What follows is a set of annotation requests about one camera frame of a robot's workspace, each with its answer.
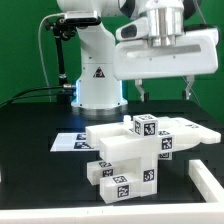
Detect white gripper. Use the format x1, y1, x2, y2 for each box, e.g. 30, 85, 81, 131
113, 28, 219, 102

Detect white tagged nut cube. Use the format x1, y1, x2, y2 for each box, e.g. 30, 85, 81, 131
158, 152, 172, 160
133, 114, 158, 137

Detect white chair back frame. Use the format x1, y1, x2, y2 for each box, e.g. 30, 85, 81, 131
85, 117, 221, 163

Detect white chair seat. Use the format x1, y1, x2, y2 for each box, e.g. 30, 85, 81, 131
118, 158, 158, 197

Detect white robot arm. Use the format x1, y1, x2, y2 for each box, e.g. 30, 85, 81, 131
57, 0, 219, 115

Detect white base tag plate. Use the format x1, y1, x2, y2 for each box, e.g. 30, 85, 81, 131
50, 132, 97, 152

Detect white U-shaped fence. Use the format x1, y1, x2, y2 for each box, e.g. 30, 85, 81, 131
0, 160, 224, 224

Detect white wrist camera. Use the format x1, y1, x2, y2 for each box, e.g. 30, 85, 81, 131
116, 17, 149, 41

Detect black cables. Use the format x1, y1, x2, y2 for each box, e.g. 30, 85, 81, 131
0, 84, 77, 108

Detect silver camera on stand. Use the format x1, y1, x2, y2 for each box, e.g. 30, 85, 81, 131
64, 11, 99, 24

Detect black camera stand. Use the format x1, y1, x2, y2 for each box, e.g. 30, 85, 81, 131
45, 17, 76, 86

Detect white camera cable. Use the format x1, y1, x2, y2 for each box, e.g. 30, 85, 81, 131
37, 13, 66, 103

